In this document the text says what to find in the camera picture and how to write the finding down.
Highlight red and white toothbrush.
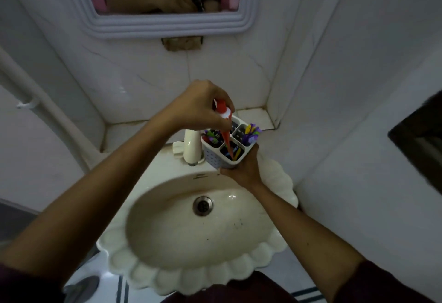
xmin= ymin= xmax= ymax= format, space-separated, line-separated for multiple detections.
xmin=212 ymin=98 xmax=239 ymax=160

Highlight white plastic toothbrush holder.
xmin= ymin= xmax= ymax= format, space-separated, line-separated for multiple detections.
xmin=201 ymin=114 xmax=262 ymax=171

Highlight mirror with grey frame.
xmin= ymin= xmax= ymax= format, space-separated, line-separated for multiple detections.
xmin=56 ymin=0 xmax=266 ymax=40

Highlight white faucet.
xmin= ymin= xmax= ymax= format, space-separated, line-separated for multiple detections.
xmin=172 ymin=129 xmax=203 ymax=166

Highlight person's dark shirt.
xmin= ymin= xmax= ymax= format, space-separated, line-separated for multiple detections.
xmin=0 ymin=260 xmax=437 ymax=303

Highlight person's left hand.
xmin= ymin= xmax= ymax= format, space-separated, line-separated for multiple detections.
xmin=165 ymin=79 xmax=236 ymax=136

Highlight purple and yellow toothbrushes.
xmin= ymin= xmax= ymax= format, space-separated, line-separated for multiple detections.
xmin=242 ymin=123 xmax=262 ymax=142

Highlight person's left forearm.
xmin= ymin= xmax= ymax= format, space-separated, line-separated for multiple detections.
xmin=0 ymin=117 xmax=177 ymax=281

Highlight blue and yellow toothbrushes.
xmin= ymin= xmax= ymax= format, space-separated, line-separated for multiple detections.
xmin=221 ymin=142 xmax=244 ymax=162

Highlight metal sink drain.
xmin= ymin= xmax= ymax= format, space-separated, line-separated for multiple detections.
xmin=192 ymin=195 xmax=214 ymax=217

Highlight person's right hand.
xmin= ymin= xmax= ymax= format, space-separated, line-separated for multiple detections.
xmin=220 ymin=142 xmax=265 ymax=190

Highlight person's right forearm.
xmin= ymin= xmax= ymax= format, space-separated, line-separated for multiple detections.
xmin=251 ymin=180 xmax=366 ymax=303

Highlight black and purple toothbrushes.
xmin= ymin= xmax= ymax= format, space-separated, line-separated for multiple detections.
xmin=203 ymin=128 xmax=223 ymax=145

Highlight white wall pipe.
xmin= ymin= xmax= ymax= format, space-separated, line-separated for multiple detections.
xmin=0 ymin=46 xmax=101 ymax=173

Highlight white scalloped ceramic sink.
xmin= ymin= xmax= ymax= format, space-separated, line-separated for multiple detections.
xmin=96 ymin=142 xmax=299 ymax=297

